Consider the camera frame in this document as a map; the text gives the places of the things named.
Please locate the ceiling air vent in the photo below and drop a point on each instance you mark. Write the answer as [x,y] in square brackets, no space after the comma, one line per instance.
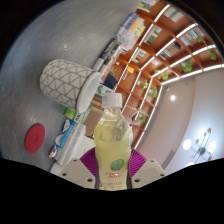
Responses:
[169,159]

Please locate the round orange blue printed packet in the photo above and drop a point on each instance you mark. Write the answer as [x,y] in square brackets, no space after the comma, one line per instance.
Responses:
[53,151]

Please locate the recessed ceiling spotlight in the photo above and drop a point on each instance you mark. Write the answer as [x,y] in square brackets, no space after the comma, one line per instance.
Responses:
[172,97]

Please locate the branched ceiling lamp round bulbs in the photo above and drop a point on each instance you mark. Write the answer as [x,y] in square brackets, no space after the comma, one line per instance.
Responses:
[201,146]

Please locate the chair with dark jacket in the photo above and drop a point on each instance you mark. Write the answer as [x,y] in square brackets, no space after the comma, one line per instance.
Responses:
[110,81]

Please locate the yellow juice bottle white cap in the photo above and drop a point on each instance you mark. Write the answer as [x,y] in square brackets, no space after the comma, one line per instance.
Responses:
[112,143]

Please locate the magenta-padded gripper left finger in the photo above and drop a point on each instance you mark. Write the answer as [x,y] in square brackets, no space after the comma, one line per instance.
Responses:
[75,171]

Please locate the dark book stack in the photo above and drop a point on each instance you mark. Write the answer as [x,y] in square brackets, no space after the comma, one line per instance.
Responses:
[106,55]

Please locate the flat round red coaster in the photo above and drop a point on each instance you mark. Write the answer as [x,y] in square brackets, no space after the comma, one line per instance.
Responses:
[35,138]

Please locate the wooden wall shelf unit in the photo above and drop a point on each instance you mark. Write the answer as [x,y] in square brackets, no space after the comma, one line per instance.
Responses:
[160,46]

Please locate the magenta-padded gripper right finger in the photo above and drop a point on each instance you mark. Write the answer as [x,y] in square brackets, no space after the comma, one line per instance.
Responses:
[150,171]

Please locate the blue white printed packet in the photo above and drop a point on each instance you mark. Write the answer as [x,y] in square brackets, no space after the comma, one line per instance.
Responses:
[66,133]

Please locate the tan upholstered chair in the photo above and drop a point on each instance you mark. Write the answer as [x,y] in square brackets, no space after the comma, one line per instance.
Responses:
[91,121]

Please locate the green white tall carton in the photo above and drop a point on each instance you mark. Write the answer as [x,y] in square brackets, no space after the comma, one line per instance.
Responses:
[102,90]

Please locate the white grey patterned cup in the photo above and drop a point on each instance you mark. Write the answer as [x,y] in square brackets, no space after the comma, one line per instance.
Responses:
[63,83]

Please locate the green white box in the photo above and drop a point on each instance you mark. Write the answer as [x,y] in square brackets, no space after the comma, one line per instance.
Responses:
[75,115]

